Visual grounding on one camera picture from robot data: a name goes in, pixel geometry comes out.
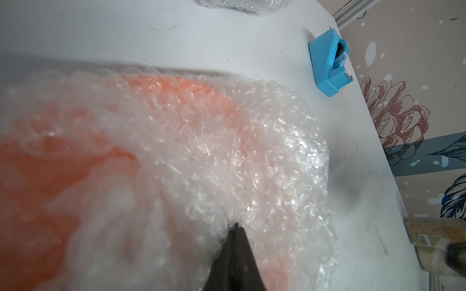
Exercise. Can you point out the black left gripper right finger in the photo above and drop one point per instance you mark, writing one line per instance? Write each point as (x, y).
(246, 274)

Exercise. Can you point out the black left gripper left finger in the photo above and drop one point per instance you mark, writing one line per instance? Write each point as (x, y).
(220, 277)

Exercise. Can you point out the clear bubble wrap sheet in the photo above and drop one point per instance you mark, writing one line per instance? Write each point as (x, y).
(200, 174)
(262, 7)

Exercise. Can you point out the orange plastic plate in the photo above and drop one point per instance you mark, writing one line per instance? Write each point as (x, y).
(72, 182)

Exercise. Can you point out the blue tape dispenser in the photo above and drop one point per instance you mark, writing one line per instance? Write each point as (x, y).
(329, 53)

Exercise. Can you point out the brown spice jar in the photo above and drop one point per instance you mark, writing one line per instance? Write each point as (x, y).
(428, 232)

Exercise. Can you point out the black lid spice jar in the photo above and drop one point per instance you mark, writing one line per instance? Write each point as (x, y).
(446, 259)

